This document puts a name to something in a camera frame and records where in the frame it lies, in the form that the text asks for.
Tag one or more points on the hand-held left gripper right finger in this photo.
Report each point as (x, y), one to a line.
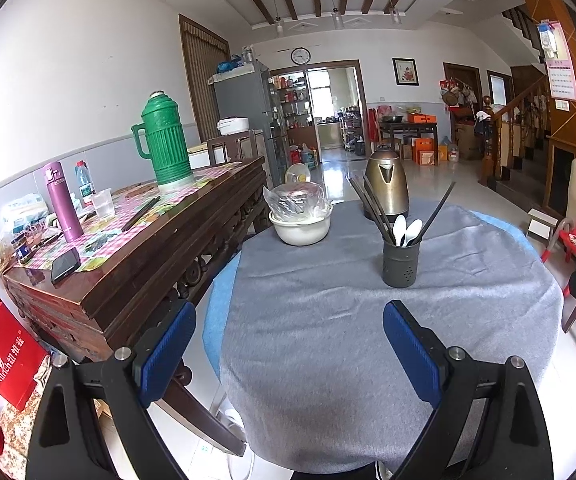
(410, 350)

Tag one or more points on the wall calendar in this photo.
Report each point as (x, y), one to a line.
(560, 70)

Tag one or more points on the white bowl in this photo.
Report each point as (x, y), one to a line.
(300, 232)

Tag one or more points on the grey tablecloth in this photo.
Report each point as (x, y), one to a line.
(318, 335)

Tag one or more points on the clear plastic cup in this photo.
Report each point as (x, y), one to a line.
(103, 205)

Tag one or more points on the small white fan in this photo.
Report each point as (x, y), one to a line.
(298, 175)

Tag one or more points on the metal electric kettle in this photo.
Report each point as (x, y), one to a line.
(390, 185)

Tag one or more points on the wooden staircase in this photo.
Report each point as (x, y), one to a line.
(518, 125)

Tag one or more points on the plastic water bottle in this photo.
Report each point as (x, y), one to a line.
(84, 185)

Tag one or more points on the dark wooden side table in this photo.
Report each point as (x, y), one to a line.
(408, 130)

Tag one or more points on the red paper bag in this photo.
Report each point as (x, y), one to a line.
(3, 360)

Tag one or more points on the green thermos jug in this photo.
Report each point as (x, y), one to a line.
(168, 140)

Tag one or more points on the black smartphone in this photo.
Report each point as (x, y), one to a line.
(65, 265)

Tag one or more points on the blue table cover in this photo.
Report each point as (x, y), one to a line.
(215, 310)

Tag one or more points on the group of dark chopsticks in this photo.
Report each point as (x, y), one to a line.
(375, 215)

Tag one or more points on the kitchen shelf rack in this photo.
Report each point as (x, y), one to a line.
(288, 102)

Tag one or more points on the carved wooden sideboard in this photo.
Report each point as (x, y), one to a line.
(133, 280)

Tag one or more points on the pair of dark sticks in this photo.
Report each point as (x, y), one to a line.
(140, 214)

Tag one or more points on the orange gift box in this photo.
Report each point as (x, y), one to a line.
(423, 118)

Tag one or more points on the brown door curtain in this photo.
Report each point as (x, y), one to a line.
(203, 85)

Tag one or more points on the clear water jug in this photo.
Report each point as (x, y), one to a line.
(453, 150)

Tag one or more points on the dark chopstick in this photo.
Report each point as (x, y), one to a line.
(436, 210)

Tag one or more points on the framed wall picture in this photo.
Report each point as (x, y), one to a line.
(404, 71)

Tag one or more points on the pink checked table cover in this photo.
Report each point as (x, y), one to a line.
(203, 177)

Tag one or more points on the round wall clock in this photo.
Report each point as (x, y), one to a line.
(300, 56)

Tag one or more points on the small white step stool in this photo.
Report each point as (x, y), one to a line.
(543, 225)

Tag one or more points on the purple vacuum bottle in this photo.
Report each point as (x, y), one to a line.
(63, 205)

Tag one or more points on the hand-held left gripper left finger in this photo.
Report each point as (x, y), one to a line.
(168, 350)

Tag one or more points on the white spoon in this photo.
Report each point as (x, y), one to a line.
(399, 227)
(414, 230)

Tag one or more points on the grey refrigerator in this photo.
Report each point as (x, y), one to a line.
(243, 100)

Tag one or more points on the pendant lamp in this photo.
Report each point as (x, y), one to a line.
(394, 14)
(337, 19)
(279, 27)

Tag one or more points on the clear plastic bag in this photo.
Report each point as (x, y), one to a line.
(298, 197)

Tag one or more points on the blue water jug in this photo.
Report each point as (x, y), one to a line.
(309, 157)

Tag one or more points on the white plastic bag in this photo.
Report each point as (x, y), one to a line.
(25, 210)

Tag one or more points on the black utensil holder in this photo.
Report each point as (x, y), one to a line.
(400, 267)

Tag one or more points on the white rice cooker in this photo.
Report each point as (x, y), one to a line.
(233, 126)

